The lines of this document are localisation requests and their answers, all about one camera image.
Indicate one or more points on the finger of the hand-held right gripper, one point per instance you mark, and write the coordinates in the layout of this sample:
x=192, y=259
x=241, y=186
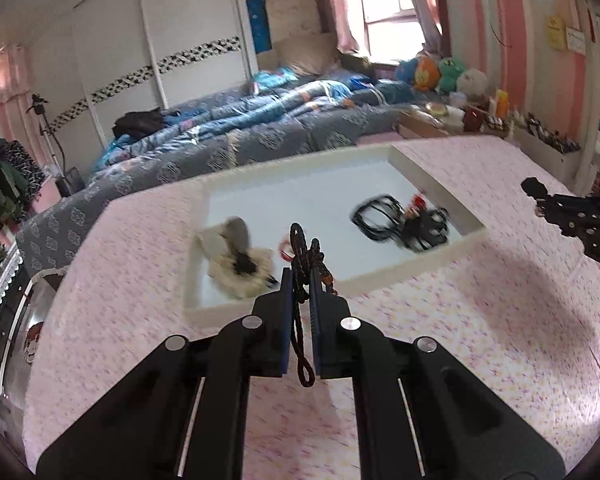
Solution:
x=565, y=212

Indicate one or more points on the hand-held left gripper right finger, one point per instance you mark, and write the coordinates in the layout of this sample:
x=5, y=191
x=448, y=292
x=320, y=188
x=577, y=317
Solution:
x=316, y=330

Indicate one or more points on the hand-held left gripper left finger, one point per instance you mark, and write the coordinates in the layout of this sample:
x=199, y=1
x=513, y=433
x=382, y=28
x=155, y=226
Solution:
x=285, y=310

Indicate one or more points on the white rectangular tray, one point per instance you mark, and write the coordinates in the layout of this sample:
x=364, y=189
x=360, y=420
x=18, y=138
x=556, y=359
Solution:
x=305, y=200

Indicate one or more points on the pendant with red knot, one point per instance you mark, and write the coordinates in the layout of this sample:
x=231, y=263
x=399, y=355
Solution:
x=422, y=230

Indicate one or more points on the white box of small items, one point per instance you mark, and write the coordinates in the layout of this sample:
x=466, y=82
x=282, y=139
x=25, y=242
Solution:
x=550, y=152

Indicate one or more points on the yellow bottle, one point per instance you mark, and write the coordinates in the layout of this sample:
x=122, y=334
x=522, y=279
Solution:
x=502, y=104

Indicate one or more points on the red cup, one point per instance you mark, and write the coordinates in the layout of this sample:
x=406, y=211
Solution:
x=472, y=119

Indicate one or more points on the pink floral bedsheet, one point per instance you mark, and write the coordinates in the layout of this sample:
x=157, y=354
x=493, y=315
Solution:
x=480, y=335

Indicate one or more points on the white plush toy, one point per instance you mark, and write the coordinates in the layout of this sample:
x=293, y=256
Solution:
x=471, y=82

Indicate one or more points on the wooden box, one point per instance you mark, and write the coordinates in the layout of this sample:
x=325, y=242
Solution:
x=425, y=124

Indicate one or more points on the green plush toy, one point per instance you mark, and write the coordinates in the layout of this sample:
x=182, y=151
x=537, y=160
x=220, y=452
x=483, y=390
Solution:
x=452, y=74

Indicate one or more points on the blue floral quilt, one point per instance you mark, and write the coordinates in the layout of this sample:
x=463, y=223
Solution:
x=280, y=130

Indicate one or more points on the orange plush toy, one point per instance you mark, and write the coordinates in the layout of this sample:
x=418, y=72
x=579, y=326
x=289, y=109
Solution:
x=426, y=74

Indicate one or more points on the blue plush toy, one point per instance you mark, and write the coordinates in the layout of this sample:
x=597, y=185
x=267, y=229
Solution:
x=406, y=71

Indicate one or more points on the blue pillow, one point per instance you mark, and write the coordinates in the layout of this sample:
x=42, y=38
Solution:
x=275, y=80

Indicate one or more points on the black clothing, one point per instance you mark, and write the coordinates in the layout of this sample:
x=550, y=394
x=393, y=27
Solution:
x=140, y=122

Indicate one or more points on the pink curtain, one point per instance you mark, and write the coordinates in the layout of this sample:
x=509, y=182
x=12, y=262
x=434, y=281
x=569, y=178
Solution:
x=345, y=5
x=422, y=5

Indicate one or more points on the beige pillow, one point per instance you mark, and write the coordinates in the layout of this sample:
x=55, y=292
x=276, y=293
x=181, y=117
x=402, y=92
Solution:
x=305, y=55

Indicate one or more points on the window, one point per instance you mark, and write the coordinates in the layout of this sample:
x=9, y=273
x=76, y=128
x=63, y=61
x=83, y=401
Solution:
x=385, y=20

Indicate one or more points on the dark cabinet with lace cloth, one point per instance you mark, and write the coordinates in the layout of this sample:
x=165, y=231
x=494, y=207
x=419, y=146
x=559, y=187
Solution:
x=15, y=330

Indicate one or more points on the black tripod stand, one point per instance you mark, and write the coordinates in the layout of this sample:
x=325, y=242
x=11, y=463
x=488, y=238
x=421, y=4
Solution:
x=52, y=145

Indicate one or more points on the heap of dark clothes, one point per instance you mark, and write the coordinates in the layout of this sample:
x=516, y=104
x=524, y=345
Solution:
x=5, y=180

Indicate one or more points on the white wardrobe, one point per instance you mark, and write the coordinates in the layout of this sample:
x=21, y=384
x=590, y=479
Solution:
x=130, y=35

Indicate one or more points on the yellow wall note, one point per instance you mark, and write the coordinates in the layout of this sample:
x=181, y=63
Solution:
x=555, y=32

